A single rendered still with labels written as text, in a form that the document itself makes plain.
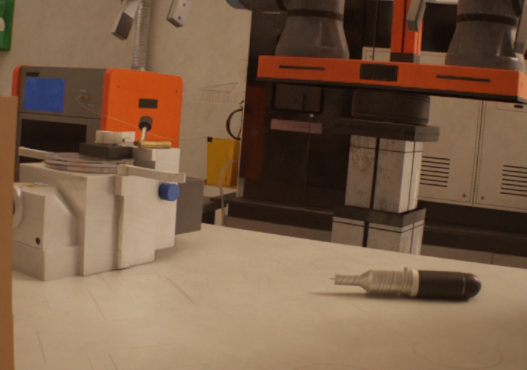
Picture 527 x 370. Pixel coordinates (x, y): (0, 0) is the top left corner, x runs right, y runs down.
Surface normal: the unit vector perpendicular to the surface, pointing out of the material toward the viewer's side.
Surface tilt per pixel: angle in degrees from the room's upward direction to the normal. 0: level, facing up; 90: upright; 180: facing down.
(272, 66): 90
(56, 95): 90
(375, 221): 90
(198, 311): 0
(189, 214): 90
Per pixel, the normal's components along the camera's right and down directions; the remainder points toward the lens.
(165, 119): 0.93, 0.11
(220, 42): -0.36, 0.06
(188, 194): 0.83, 0.12
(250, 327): 0.08, -0.99
